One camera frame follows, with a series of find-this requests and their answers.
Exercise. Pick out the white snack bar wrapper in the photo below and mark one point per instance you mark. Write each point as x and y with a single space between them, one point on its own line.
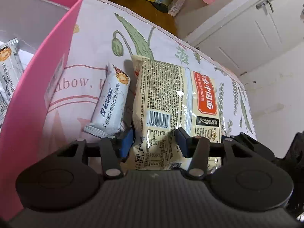
11 67
107 116

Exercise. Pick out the pink cardboard box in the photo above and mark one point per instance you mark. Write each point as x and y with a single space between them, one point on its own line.
47 27

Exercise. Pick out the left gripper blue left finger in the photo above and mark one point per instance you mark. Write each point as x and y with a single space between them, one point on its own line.
113 151

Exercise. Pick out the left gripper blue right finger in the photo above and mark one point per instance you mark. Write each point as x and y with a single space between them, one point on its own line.
197 149

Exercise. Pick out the white printed plastic bag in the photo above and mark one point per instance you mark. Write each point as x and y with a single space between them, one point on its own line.
174 7

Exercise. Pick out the floral bedspread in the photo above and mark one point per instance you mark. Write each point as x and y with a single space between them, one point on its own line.
108 33

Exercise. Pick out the beige instant noodle packet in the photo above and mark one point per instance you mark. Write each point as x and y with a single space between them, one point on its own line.
169 97

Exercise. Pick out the white bedroom door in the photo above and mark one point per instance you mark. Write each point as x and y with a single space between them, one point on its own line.
256 36

